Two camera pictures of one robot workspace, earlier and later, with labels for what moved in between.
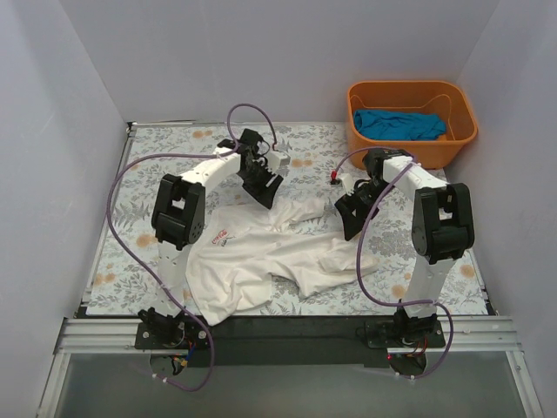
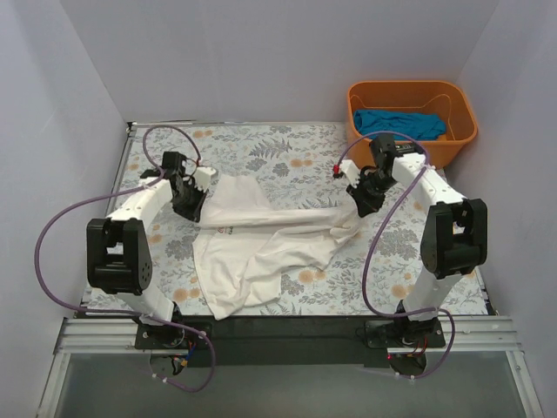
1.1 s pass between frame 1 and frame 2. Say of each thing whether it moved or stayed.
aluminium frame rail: stayed
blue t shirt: stayed
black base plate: stayed
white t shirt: moved
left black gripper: moved
